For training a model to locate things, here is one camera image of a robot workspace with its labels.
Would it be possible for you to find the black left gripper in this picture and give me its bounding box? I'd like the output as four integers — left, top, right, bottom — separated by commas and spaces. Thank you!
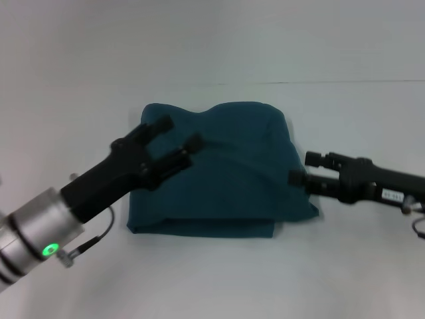
60, 115, 205, 224

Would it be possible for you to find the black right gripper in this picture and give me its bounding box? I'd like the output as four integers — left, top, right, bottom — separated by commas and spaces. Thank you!
287, 151, 425, 209

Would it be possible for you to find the blue teal shirt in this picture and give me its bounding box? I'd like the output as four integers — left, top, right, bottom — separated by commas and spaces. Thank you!
127, 101, 320, 239

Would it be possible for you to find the right gripper cable with plug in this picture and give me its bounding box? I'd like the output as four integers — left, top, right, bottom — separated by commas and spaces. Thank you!
400, 195, 425, 241

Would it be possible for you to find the gripper cable with plug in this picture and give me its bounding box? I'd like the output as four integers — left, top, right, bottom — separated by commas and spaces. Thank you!
58, 205, 116, 268
400, 195, 425, 241

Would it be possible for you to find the left gripper cable with plug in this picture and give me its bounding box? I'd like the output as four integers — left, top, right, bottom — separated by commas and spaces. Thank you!
58, 205, 116, 268

